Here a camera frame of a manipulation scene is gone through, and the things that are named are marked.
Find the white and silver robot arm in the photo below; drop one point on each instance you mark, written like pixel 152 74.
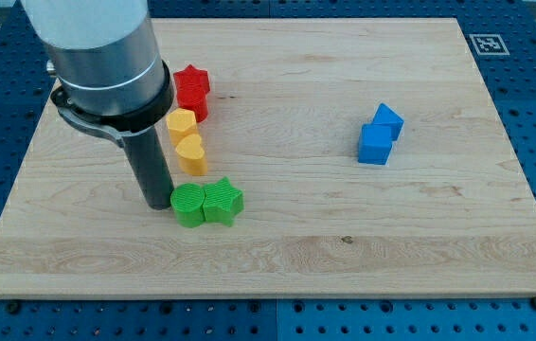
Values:
pixel 114 84

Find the yellow heart block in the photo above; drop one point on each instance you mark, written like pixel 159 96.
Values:
pixel 191 155

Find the green star block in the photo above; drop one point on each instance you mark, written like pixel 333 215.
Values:
pixel 223 202

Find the green cylinder block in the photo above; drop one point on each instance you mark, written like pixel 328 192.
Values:
pixel 187 204

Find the yellow hexagon block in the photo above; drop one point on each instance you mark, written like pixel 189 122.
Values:
pixel 181 123

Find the red cylinder block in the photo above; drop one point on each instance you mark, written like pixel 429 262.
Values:
pixel 193 98

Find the blue cube block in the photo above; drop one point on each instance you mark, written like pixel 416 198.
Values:
pixel 375 144

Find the red star block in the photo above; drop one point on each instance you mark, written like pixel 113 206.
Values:
pixel 192 76

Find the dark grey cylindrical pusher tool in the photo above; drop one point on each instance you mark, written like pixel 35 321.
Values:
pixel 148 162

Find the blue triangle block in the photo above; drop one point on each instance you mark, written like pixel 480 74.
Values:
pixel 385 116

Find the wooden board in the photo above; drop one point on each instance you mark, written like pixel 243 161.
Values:
pixel 449 215

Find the white fiducial marker tag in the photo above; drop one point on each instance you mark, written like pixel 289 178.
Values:
pixel 487 44

